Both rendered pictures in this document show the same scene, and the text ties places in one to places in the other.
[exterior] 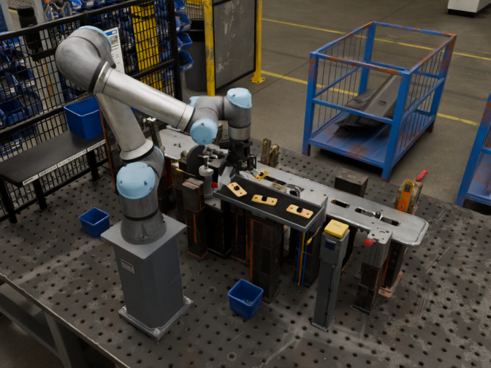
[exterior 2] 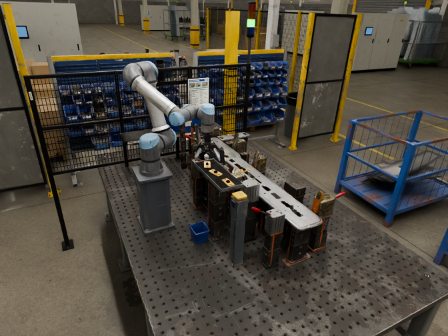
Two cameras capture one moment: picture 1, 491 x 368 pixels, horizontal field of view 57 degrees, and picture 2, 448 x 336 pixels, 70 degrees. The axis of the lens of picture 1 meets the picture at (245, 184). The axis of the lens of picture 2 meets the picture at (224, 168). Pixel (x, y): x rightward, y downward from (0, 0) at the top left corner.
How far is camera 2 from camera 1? 0.89 m
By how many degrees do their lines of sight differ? 25
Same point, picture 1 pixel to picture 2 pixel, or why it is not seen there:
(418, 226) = (313, 221)
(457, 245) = (367, 258)
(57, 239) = not seen: hidden behind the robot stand
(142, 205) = (147, 154)
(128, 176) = (145, 137)
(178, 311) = (163, 226)
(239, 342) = (182, 252)
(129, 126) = (156, 114)
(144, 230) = (147, 168)
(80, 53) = (130, 69)
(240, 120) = (204, 121)
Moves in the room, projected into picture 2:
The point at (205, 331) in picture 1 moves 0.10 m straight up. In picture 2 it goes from (170, 241) to (169, 228)
